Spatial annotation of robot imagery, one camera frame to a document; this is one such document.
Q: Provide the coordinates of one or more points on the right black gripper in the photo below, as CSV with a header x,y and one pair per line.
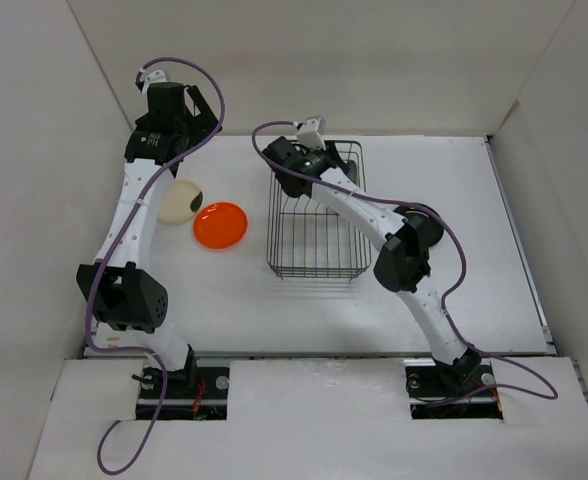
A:
x,y
332,153

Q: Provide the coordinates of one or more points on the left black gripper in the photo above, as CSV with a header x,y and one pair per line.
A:
x,y
203,121

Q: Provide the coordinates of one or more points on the cream plate with green spot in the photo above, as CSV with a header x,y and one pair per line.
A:
x,y
182,201

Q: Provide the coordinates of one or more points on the orange plastic plate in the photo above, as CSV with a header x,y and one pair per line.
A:
x,y
220,225

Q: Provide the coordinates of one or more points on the black glossy plate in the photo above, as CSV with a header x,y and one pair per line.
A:
x,y
429,231

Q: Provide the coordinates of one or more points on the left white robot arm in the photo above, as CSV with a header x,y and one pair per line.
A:
x,y
117,285

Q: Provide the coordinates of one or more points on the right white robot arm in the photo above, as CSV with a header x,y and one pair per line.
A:
x,y
402,237

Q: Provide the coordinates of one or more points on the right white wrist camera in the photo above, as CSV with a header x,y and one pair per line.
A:
x,y
310,133

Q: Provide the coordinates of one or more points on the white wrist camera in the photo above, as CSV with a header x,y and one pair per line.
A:
x,y
310,133
154,77

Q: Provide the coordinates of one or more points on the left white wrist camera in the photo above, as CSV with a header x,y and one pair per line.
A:
x,y
154,77

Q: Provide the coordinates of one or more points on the grey wire dish rack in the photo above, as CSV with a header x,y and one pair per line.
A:
x,y
308,240

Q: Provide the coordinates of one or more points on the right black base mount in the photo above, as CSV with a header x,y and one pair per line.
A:
x,y
430,399

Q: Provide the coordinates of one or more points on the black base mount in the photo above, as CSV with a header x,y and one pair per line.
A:
x,y
430,399
206,400

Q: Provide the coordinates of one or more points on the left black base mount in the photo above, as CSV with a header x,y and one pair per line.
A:
x,y
206,400

